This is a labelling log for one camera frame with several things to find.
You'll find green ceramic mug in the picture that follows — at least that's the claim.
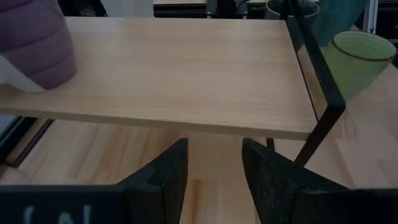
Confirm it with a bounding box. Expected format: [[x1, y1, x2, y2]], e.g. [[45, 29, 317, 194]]
[[323, 30, 397, 102]]

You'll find dark mug brown handle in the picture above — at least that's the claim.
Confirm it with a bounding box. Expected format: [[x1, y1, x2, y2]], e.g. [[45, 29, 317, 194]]
[[264, 0, 320, 34]]

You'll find blue ceramic mug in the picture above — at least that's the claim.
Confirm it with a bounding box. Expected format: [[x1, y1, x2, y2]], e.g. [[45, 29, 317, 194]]
[[310, 0, 368, 48]]

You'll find wooden shelf black frame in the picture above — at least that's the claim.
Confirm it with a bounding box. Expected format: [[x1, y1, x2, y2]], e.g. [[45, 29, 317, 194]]
[[0, 0, 346, 168]]

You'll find white hexagonal plant pot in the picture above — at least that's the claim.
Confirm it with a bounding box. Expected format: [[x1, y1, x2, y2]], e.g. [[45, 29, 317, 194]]
[[99, 0, 155, 18]]

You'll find purple mug white handle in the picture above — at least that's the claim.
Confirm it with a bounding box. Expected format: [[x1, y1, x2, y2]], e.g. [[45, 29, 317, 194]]
[[0, 0, 78, 93]]

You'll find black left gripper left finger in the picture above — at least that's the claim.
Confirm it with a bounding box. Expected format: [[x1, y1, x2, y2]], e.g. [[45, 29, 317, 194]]
[[119, 138, 190, 224]]

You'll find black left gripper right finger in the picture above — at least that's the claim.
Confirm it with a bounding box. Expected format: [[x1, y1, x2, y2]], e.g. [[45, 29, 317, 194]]
[[241, 138, 348, 224]]

